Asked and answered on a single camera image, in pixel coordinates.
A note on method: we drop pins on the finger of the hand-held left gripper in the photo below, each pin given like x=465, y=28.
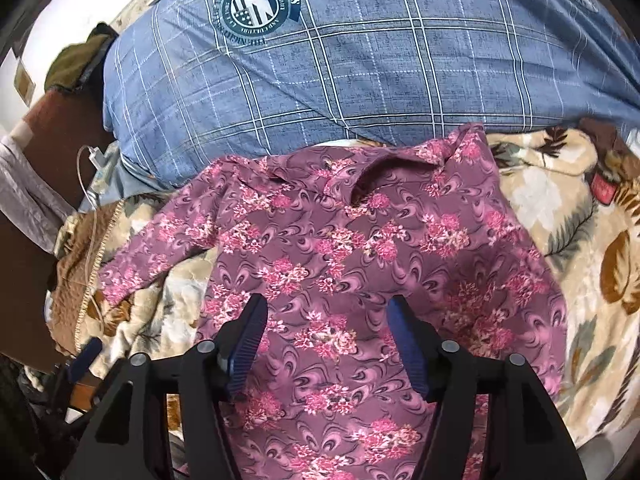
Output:
x=84, y=359

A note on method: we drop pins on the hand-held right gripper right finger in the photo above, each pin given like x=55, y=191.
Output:
x=407, y=345

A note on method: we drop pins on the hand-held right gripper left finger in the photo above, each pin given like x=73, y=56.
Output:
x=246, y=345

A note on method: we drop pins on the pink floral shirt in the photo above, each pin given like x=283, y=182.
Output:
x=325, y=240

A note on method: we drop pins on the brown quilted cloth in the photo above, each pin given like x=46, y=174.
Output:
x=75, y=270

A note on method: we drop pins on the beige leaf print blanket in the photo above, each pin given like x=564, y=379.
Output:
x=550, y=240

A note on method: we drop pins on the grey crumpled cloth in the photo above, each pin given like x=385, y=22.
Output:
x=30, y=190

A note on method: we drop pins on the light blue sheet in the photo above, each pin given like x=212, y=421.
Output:
x=117, y=180

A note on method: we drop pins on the white charger plug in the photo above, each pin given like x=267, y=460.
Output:
x=95, y=157

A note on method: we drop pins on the brown wooden headboard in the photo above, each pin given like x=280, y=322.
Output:
x=55, y=125

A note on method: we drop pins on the blue plaid quilt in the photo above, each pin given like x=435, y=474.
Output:
x=375, y=60

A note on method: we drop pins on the olive green cloth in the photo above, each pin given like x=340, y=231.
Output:
x=75, y=60

